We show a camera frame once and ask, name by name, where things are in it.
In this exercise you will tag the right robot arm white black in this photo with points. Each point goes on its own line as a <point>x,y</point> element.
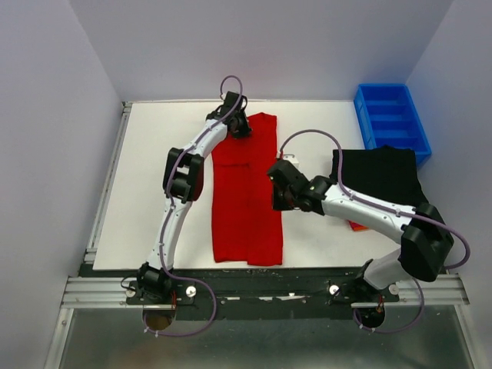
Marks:
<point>422,236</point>

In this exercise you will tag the black folded t shirt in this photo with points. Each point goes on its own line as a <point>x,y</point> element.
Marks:
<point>386,173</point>

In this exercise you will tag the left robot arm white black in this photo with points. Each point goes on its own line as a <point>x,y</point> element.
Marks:
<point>182,184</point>

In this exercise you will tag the side aluminium table rail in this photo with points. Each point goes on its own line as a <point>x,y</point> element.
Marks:
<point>91,248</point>

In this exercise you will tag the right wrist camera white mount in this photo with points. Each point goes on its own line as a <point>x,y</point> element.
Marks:
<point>292,159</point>

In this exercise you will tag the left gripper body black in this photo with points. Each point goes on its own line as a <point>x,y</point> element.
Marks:
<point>241,128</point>

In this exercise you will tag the left aluminium extrusion rail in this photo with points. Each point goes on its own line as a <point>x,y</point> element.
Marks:
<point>92,293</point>

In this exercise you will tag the blue plastic bin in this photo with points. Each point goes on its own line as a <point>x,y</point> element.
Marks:
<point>387,116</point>

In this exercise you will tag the red t shirt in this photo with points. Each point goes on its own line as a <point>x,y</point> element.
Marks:
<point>244,226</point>

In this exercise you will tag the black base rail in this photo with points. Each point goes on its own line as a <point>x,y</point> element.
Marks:
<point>248,294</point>

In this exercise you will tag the right aluminium extrusion rail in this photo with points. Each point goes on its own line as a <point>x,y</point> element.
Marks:
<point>448,289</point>

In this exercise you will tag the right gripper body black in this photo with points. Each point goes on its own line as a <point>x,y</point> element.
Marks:
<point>282,200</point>

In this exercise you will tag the aluminium extrusion rail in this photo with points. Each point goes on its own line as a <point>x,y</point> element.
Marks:
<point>448,289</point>
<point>92,293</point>

